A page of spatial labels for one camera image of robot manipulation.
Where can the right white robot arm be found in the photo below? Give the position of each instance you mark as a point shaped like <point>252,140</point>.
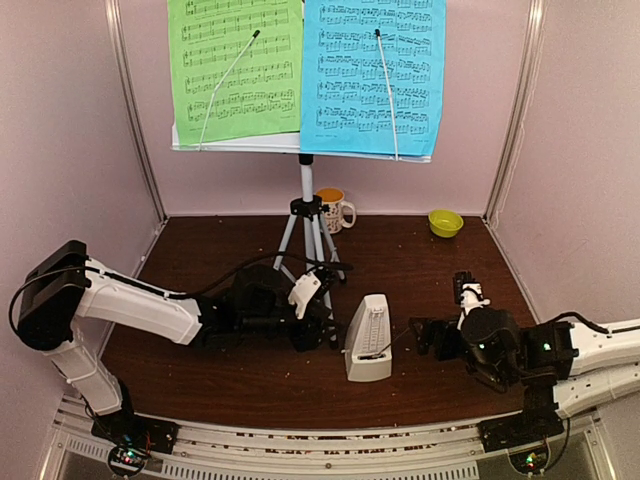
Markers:
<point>567,365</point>

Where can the front aluminium rail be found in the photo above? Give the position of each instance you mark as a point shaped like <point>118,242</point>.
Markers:
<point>450,450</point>

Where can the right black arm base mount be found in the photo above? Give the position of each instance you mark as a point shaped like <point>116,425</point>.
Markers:
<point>538,420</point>

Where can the green sheet music page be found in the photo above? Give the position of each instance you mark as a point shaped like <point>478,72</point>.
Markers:
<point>236,69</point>

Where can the patterned mug with orange inside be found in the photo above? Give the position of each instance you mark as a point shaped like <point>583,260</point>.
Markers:
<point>340,214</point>

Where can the blue paper sheet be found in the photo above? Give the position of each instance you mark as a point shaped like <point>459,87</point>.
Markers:
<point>373,77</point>

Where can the white metronome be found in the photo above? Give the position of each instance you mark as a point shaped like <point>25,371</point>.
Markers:
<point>368,344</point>

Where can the light blue music stand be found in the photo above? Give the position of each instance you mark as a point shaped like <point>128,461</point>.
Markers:
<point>310,78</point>

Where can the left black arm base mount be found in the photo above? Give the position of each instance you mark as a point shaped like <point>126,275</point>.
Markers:
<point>134,437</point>

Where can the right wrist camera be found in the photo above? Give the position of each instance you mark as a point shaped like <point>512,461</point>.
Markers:
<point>468,293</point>

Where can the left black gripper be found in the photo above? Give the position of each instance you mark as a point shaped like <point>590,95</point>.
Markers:
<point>309,338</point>

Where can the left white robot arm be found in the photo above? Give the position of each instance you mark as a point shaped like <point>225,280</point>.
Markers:
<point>254,298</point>

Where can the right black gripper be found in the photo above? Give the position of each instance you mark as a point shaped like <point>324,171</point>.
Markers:
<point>432,327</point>

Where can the small green bowl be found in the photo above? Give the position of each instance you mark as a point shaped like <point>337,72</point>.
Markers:
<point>445,223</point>

